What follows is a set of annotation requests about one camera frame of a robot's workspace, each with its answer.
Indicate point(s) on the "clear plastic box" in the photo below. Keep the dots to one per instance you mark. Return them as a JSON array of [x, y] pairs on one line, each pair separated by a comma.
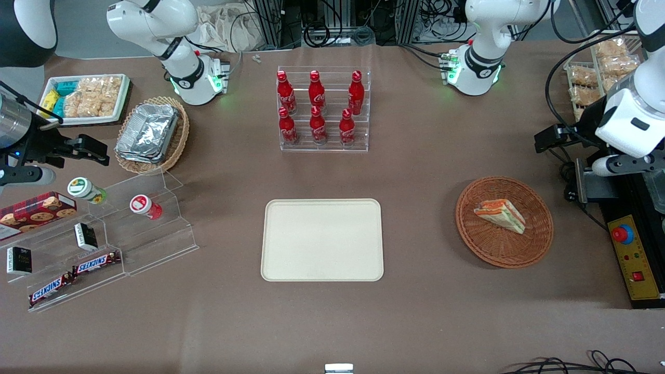
[[655, 192]]

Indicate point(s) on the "Snickers chocolate bar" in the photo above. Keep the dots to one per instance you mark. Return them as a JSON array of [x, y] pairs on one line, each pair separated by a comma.
[[49, 289], [96, 263]]

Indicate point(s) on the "red drink bottle white lid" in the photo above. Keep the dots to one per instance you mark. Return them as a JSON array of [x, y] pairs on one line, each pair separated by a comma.
[[145, 206]]

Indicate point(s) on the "clear bag of fried snacks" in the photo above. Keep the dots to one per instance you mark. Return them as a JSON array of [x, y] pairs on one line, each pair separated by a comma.
[[583, 77], [610, 48], [618, 66], [583, 96]]

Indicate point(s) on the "small black chocolate box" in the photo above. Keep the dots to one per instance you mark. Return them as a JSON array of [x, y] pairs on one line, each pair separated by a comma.
[[19, 261], [85, 236]]

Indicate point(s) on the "green drink bottle sunflower lid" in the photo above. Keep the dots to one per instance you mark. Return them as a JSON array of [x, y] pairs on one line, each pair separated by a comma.
[[85, 189]]

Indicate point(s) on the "aluminium profile frame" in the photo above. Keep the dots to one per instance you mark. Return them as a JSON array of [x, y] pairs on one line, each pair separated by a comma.
[[408, 21], [269, 23]]

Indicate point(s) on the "beige crumpled cloth bag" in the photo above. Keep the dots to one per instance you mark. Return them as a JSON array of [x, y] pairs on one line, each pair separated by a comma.
[[223, 26]]

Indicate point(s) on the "clear acrylic step shelf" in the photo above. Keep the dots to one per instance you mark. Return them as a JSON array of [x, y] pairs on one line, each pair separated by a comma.
[[150, 244]]

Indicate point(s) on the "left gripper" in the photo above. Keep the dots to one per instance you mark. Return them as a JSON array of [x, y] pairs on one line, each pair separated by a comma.
[[586, 125]]

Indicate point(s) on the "triangular sandwich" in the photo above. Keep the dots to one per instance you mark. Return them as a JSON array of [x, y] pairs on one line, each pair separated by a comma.
[[501, 215]]

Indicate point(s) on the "cream rectangular tray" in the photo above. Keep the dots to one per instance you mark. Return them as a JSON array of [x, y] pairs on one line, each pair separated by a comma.
[[322, 240]]

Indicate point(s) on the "yellow snack packet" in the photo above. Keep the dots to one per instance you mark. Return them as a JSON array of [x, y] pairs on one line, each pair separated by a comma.
[[49, 99]]

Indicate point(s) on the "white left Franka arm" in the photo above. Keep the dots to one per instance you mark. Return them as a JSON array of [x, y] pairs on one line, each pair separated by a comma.
[[480, 62]]

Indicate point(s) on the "round brown wicker basket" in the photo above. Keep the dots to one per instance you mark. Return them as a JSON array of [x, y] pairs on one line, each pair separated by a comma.
[[499, 249]]

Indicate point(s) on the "yellow emergency stop control box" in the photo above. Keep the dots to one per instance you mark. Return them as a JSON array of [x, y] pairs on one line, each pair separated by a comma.
[[639, 265]]

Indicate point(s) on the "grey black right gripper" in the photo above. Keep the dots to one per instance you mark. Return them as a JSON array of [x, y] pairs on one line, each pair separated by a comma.
[[42, 146]]

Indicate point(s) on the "red chocolate chip cookie box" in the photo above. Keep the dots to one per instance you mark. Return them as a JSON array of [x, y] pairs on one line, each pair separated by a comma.
[[36, 213]]

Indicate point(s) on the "grey metal mounting plate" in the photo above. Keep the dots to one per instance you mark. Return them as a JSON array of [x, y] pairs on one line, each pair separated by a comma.
[[595, 184]]

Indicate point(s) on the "clear acrylic bottle rack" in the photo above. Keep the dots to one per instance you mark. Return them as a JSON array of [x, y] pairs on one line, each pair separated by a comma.
[[332, 148]]

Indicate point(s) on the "oval light wicker basket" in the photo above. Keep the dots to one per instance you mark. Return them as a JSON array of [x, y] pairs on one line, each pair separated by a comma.
[[179, 140]]

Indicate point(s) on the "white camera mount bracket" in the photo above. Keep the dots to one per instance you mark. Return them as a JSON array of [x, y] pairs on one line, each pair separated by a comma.
[[338, 369]]

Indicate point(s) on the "white rectangular snack tray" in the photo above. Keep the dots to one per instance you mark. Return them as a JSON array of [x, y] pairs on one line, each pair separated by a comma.
[[47, 120]]

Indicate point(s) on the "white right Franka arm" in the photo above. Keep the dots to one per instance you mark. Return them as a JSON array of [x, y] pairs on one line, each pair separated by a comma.
[[184, 72]]

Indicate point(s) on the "clear bag of rice crackers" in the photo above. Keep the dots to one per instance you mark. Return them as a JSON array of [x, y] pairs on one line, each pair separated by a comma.
[[93, 96]]

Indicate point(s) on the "teal snack packet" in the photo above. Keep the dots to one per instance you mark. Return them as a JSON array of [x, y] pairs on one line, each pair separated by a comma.
[[66, 87]]

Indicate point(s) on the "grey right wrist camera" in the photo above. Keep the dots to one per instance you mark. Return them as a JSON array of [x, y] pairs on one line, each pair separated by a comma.
[[28, 176]]

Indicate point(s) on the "aluminium foil container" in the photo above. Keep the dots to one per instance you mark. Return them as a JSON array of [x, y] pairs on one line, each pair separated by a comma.
[[148, 130], [136, 159]]

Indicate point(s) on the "red cola bottle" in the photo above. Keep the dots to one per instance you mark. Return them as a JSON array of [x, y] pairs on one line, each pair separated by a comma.
[[356, 93], [316, 92], [318, 129], [286, 93], [347, 131], [287, 130]]

